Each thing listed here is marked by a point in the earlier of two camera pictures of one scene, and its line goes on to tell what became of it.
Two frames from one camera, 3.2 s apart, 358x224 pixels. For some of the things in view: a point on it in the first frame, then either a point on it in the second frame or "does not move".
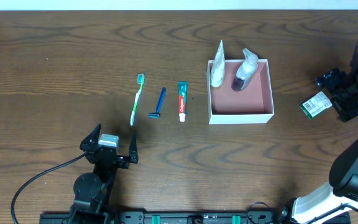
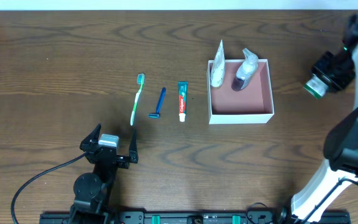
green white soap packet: (316, 105) → (316, 88)
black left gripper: (110, 154) does not move
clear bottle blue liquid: (245, 71) does not move
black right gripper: (343, 101) → (331, 73)
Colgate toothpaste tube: (183, 87) does not move
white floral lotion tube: (219, 67) does not move
